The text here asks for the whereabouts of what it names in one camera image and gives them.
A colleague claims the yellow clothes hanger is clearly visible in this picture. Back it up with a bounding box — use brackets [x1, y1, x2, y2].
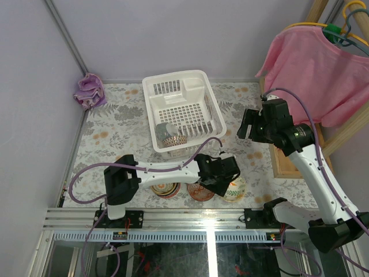
[284, 1, 368, 48]

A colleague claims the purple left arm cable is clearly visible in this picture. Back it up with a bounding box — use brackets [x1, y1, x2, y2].
[68, 137, 224, 277]

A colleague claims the pink t-shirt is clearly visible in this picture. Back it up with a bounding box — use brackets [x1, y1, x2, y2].
[255, 26, 369, 149]

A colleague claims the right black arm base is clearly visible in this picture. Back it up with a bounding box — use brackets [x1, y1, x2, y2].
[243, 197, 287, 229]

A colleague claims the yellow flower ceramic bowl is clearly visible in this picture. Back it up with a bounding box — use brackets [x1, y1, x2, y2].
[223, 177, 246, 203]

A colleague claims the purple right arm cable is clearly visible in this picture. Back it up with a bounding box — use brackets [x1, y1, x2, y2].
[261, 88, 369, 275]

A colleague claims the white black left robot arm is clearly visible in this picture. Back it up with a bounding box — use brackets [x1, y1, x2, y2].
[104, 137, 241, 228]

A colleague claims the tan bowl under scalloped bowl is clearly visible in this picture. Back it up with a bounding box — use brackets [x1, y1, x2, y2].
[150, 183, 180, 199]

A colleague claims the floral table mat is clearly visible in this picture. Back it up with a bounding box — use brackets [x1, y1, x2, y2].
[63, 83, 317, 208]

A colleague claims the aluminium rail frame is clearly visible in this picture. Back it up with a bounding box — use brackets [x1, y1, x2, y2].
[25, 206, 369, 277]

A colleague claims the scalloped green orange bowl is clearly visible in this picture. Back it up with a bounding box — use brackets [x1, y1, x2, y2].
[150, 184, 174, 195]

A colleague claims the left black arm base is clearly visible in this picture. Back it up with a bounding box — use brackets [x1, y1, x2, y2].
[93, 209, 144, 230]

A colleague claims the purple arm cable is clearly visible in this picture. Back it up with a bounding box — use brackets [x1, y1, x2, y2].
[261, 88, 369, 275]
[68, 137, 224, 277]

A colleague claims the green clothes hanger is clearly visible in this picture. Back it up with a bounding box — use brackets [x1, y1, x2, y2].
[322, 8, 368, 56]

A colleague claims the wooden clothes rack frame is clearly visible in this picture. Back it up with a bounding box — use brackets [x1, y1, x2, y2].
[259, 0, 369, 179]

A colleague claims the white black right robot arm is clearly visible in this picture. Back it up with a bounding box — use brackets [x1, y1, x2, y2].
[237, 99, 368, 253]

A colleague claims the white plastic dish rack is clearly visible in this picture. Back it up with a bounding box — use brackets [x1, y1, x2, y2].
[142, 70, 227, 160]

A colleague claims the tan patterned ceramic bowl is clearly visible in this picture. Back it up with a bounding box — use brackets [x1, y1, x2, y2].
[163, 134, 187, 147]

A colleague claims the red patterned ceramic bowl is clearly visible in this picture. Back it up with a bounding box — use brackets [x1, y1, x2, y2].
[187, 183, 214, 202]

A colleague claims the crumpled purple cloth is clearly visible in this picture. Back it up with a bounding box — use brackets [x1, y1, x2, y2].
[73, 73, 107, 110]

